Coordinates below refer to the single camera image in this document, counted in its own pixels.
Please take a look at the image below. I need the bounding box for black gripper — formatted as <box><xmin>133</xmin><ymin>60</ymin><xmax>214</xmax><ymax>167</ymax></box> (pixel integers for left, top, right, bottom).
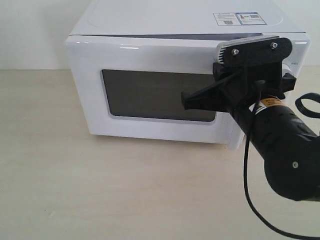
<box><xmin>181</xmin><ymin>61</ymin><xmax>298</xmax><ymax>118</ymax></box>

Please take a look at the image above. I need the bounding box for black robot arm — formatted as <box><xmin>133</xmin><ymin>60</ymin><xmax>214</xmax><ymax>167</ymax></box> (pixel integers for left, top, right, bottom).
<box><xmin>181</xmin><ymin>63</ymin><xmax>320</xmax><ymax>201</ymax></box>

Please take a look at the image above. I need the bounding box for white microwave oven body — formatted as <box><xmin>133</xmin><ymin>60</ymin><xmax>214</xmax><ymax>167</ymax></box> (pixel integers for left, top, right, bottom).
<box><xmin>69</xmin><ymin>0</ymin><xmax>313</xmax><ymax>152</ymax></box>

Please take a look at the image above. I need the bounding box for upper white control knob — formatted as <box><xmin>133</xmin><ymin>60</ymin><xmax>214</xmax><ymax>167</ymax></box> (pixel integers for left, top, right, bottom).
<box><xmin>282</xmin><ymin>63</ymin><xmax>293</xmax><ymax>76</ymax></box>

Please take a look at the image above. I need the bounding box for warning label sticker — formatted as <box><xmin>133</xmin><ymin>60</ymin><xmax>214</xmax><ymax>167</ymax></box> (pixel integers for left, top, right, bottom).
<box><xmin>213</xmin><ymin>12</ymin><xmax>267</xmax><ymax>26</ymax></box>

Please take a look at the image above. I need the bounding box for black camera cable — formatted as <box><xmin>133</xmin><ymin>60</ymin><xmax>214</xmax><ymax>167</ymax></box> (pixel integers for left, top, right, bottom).
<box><xmin>243</xmin><ymin>79</ymin><xmax>320</xmax><ymax>240</ymax></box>

